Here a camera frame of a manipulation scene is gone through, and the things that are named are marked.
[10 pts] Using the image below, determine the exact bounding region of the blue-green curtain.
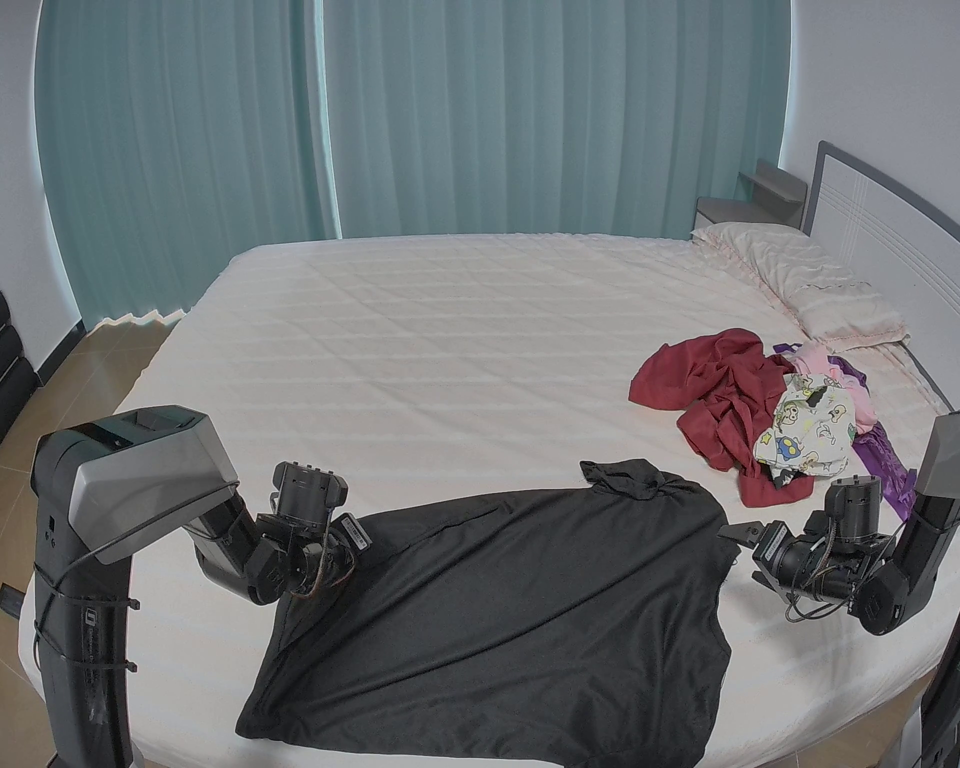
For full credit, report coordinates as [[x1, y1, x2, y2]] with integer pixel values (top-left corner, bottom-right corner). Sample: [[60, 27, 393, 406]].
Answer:
[[33, 0, 342, 331], [315, 0, 792, 241]]

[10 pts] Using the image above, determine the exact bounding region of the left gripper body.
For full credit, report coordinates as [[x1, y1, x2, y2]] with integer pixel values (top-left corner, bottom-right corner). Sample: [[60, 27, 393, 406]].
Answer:
[[288, 513, 374, 597]]

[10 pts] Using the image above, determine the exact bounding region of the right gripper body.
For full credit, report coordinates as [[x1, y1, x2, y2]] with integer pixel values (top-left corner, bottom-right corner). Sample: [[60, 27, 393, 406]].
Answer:
[[752, 523, 832, 601]]

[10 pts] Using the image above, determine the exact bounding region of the cream pillow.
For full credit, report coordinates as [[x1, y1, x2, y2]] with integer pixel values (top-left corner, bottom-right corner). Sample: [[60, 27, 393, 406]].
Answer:
[[690, 222, 911, 352]]

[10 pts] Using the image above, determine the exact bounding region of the black garment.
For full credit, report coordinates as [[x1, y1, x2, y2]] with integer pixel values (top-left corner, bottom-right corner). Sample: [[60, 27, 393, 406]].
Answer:
[[234, 457, 740, 768]]

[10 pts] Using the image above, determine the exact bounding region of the black cable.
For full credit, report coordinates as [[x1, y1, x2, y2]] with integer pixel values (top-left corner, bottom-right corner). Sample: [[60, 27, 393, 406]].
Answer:
[[780, 592, 856, 624]]

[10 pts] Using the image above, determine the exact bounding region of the purple garment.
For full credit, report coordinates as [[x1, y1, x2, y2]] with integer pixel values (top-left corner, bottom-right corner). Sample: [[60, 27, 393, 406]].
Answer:
[[772, 342, 920, 519]]

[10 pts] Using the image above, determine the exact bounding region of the white printed pyjama top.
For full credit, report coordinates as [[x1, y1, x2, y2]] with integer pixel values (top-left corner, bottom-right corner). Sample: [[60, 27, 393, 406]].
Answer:
[[752, 372, 858, 489]]

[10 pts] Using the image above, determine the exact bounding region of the pink garment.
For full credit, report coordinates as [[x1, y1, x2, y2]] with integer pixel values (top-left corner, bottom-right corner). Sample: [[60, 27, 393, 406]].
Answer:
[[791, 341, 879, 436]]

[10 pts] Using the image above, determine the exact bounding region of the grey bedside table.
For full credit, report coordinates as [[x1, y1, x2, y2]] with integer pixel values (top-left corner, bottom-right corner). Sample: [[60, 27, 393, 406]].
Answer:
[[693, 159, 810, 241]]

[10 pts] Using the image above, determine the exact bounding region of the bed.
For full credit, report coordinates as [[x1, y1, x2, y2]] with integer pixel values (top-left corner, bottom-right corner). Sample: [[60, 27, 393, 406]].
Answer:
[[16, 140, 960, 768]]

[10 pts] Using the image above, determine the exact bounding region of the dark red garment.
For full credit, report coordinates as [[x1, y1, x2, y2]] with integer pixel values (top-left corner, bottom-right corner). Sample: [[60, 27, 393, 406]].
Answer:
[[628, 327, 815, 511]]

